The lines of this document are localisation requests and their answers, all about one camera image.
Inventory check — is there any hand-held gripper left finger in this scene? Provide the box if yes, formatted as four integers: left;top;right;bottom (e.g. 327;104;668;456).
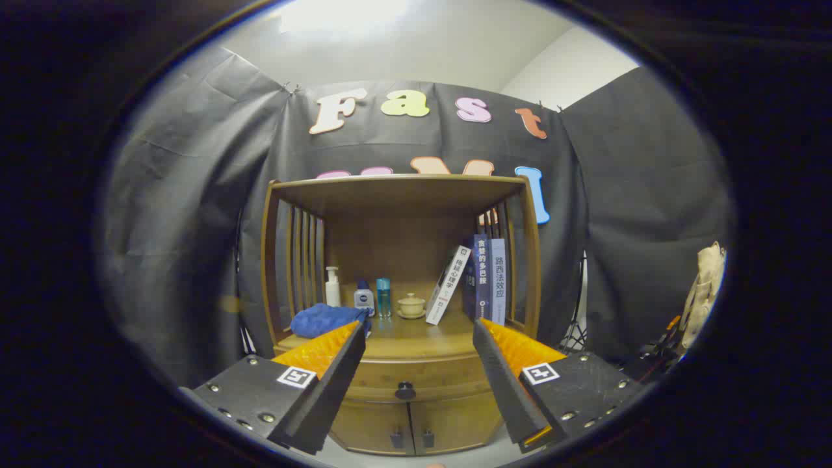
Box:
179;320;367;456

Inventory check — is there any white lotion bottle blue cap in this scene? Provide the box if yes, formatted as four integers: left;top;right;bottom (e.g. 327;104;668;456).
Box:
354;280;376;317

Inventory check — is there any black backdrop cloth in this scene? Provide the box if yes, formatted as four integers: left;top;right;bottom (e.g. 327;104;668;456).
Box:
101;45;735;391

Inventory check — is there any beige bag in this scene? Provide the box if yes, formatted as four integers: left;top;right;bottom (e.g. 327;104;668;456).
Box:
679;242;727;348

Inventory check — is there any short dark book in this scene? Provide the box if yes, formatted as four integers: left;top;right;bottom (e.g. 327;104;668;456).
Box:
463;260;478;319

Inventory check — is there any blue towel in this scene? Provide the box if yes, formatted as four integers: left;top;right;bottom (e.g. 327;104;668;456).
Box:
290;303;372;339

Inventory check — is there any wooden countertop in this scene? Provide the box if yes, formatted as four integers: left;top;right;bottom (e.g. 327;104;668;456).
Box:
276;312;534;361

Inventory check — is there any wooden cabinet door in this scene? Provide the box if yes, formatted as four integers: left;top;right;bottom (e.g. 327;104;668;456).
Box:
330;400;411;456
409;396;505;454

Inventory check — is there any black tripod stand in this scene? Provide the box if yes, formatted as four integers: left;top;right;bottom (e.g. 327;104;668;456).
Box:
560;250;590;355

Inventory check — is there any beige lidded teacup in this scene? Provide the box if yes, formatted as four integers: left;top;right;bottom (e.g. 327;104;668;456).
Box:
397;292;427;320

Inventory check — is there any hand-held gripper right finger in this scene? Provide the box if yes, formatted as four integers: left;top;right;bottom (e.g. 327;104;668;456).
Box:
473;317;644;454

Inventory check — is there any white book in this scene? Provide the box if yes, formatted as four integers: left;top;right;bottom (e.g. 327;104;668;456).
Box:
425;245;473;326

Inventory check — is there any tall dark blue book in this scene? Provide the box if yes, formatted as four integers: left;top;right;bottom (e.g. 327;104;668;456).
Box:
474;234;493;320

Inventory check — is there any pale blue book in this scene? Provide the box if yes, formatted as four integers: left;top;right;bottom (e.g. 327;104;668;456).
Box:
489;238;507;326

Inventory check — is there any black equipment with orange parts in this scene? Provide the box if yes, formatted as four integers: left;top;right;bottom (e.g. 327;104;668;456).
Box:
621;315;683;384

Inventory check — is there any wooden cabinet with shelf frame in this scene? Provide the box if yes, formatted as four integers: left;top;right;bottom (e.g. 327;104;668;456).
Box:
260;174;543;456

